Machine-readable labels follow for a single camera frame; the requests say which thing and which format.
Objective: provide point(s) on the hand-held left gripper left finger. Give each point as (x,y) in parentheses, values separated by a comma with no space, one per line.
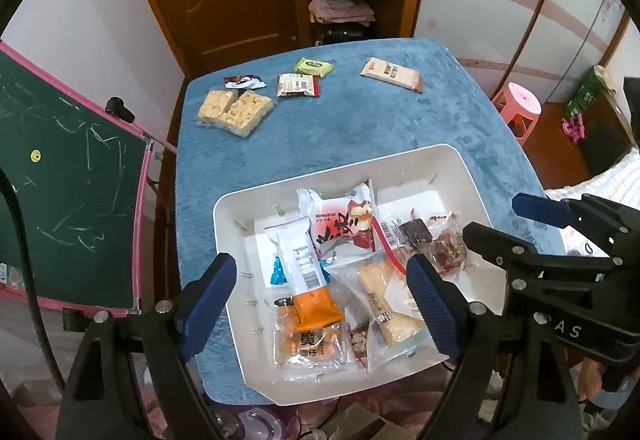
(205,310)

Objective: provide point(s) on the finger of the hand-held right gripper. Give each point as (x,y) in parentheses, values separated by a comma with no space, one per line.
(500,245)
(542,210)

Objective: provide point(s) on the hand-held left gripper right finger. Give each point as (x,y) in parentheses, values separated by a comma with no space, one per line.
(435,310)

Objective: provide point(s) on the clear zip bag with pastry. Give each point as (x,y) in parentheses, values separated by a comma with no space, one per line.
(390,302)

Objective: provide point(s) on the small red snack packet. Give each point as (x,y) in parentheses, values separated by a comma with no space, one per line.
(447,252)

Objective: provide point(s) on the blue candy wrapper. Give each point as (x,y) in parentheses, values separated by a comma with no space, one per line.
(277,276)

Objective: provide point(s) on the dark brown snack packet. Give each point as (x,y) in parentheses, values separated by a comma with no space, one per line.
(415,231)

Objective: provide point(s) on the white plastic tray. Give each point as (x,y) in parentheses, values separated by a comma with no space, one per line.
(450,180)

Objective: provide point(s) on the white and orange snack packet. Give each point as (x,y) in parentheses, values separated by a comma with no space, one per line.
(305,275)

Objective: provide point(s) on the clear packet of yellow snacks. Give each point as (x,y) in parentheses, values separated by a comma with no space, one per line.
(310,345)

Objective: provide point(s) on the red and white bun packet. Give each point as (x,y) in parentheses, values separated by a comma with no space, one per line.
(340,222)

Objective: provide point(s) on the person's right forearm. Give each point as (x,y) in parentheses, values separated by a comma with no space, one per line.
(595,380)

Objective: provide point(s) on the striped bed sheet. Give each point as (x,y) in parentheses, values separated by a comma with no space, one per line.
(610,180)

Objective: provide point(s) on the pink toy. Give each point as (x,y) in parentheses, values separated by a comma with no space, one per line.
(574,130)

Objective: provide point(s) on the dark wooden cabinet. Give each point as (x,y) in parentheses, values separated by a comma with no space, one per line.
(602,140)

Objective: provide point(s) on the pink plastic stool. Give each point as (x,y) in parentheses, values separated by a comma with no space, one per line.
(517,108)

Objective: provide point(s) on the green printed bag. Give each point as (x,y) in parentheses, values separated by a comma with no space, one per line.
(590,93)

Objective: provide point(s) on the purple plastic object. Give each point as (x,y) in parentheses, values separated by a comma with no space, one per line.
(265,425)

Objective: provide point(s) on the cardboard box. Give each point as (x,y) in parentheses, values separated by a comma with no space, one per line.
(352,422)

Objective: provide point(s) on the pink easel leg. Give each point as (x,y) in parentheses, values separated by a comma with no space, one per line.
(155,138)

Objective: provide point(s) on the floral sliding door wardrobe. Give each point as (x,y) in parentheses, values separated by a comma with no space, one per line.
(500,20)

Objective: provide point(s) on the beige long snack packet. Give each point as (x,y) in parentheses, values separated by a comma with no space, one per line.
(392,74)

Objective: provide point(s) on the puffed rice cake packet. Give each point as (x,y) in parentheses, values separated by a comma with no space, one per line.
(215,108)
(247,113)

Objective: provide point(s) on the black easel knob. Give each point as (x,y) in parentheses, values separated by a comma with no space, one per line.
(119,108)

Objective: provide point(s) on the dark red candy wrapper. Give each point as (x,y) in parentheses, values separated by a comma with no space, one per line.
(245,82)

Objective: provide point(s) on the white red label snack packet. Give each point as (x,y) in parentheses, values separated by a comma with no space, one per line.
(298,84)

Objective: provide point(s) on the green snack packet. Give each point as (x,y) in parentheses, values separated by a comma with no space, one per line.
(314,67)

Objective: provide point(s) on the black bag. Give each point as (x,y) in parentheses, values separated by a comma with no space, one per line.
(345,34)

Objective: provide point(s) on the folded pink clothes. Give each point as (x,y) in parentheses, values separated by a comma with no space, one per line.
(340,6)

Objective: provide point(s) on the green chalkboard with pink frame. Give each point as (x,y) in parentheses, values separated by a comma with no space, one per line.
(65,200)

